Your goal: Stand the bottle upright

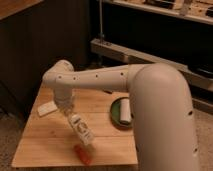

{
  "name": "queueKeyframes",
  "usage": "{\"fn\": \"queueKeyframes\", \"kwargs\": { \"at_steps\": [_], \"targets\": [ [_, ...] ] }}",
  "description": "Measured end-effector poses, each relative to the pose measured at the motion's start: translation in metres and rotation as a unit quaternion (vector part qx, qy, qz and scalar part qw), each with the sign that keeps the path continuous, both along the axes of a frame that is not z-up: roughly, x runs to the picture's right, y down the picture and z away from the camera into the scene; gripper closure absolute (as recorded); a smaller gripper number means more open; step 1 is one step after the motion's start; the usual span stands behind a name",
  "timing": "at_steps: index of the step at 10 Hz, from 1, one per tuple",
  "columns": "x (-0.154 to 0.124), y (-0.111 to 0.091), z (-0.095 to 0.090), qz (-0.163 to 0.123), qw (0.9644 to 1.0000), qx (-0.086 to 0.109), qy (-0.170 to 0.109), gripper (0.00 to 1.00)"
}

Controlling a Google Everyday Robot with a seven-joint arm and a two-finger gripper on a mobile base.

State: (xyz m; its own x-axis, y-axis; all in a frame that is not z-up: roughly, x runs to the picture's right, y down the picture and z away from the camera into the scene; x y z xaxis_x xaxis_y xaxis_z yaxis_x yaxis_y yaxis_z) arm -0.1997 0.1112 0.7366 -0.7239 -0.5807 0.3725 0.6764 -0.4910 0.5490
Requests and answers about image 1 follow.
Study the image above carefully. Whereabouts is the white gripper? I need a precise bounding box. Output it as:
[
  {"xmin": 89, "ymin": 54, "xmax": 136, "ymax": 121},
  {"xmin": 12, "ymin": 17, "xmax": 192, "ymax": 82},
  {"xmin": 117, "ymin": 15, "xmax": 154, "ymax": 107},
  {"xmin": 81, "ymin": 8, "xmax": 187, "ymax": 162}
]
[{"xmin": 54, "ymin": 90, "xmax": 74, "ymax": 115}]

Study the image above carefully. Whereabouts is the white labelled bottle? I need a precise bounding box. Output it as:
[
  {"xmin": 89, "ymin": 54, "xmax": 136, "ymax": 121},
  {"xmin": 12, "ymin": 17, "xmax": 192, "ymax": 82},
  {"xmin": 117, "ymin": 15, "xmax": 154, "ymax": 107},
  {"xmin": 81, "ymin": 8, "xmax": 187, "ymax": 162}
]
[{"xmin": 68, "ymin": 114, "xmax": 94, "ymax": 146}]

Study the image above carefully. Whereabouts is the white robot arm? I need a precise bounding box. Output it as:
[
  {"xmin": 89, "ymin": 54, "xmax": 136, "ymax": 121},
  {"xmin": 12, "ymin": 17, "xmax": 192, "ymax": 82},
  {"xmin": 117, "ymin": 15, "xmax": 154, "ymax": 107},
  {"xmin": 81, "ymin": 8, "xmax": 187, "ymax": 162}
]
[{"xmin": 42, "ymin": 60, "xmax": 200, "ymax": 171}]

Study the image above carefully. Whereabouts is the wooden table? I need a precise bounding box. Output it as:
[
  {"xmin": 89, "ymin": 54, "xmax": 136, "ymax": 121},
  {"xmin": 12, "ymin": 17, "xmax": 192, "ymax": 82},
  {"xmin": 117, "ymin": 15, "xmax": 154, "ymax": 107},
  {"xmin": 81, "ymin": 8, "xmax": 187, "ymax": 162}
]
[{"xmin": 12, "ymin": 89, "xmax": 137, "ymax": 168}]

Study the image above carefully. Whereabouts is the green plate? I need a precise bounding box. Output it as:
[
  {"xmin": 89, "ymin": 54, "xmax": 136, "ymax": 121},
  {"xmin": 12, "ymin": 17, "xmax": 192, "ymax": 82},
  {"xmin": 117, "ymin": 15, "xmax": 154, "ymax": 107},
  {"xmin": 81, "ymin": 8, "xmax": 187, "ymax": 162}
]
[{"xmin": 110, "ymin": 97, "xmax": 132, "ymax": 129}]

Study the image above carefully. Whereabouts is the orange carrot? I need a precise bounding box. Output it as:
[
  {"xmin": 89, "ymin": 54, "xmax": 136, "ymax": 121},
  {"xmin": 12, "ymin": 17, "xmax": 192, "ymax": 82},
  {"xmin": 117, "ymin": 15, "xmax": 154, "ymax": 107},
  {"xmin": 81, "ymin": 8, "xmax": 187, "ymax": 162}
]
[{"xmin": 74, "ymin": 144, "xmax": 92, "ymax": 165}]

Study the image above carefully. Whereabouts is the white cup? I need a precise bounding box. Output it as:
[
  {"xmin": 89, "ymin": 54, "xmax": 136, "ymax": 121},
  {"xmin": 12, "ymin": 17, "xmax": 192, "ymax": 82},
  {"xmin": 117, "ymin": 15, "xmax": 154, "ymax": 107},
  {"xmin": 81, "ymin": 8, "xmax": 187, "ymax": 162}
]
[{"xmin": 120, "ymin": 98, "xmax": 131, "ymax": 124}]

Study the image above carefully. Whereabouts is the metal shelf rack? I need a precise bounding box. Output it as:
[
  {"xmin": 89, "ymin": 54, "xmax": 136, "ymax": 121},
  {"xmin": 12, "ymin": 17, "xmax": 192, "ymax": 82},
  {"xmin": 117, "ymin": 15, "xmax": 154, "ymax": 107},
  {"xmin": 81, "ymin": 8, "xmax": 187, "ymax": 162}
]
[{"xmin": 90, "ymin": 0, "xmax": 213, "ymax": 115}]

